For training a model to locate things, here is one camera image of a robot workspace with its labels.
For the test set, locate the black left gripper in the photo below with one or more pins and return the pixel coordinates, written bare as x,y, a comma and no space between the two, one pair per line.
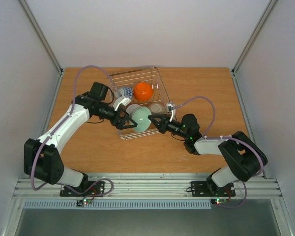
119,125

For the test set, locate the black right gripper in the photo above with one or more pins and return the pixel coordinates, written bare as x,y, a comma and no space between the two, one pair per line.
162,123

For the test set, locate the white bowl dark base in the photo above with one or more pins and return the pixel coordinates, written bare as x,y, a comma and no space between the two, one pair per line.
131,109

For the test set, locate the pale green bowl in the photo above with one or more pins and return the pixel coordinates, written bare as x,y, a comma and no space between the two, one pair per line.
140,116

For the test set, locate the red blue patterned bowl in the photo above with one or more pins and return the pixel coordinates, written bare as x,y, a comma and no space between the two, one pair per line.
126,91

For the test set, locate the steel wire dish rack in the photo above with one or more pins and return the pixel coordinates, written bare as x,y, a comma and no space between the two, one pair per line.
150,75

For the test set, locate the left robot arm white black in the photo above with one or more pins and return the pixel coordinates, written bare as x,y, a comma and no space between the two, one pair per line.
42,156

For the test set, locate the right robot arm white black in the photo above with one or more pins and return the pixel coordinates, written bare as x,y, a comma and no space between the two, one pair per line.
244,159

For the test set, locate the left controller board with leds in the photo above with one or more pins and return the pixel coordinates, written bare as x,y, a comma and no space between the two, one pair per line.
84,202

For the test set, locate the controller board with leds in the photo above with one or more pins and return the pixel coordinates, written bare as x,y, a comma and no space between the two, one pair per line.
84,202
218,201

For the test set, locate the right controller board with leds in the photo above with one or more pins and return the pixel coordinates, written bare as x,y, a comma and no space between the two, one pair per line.
218,201

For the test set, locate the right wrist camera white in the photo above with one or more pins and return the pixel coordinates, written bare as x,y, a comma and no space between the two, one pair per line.
170,108

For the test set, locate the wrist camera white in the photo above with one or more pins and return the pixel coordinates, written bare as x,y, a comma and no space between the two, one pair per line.
121,101
170,108

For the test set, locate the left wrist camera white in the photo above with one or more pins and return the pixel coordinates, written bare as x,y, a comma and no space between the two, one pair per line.
121,101

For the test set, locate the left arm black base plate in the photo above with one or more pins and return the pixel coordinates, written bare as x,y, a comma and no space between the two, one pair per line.
89,188

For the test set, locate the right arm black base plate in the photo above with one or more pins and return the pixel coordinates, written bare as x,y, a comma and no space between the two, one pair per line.
204,189

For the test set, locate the grey slotted cable duct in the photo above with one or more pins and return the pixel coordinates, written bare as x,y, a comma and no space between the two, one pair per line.
117,204

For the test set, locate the aluminium frame post left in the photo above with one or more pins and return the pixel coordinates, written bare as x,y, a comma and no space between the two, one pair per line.
32,19

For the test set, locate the aluminium frame post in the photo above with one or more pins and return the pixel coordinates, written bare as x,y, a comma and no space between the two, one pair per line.
255,33
32,19

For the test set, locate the aluminium frame post right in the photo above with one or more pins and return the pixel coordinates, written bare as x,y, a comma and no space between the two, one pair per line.
255,33

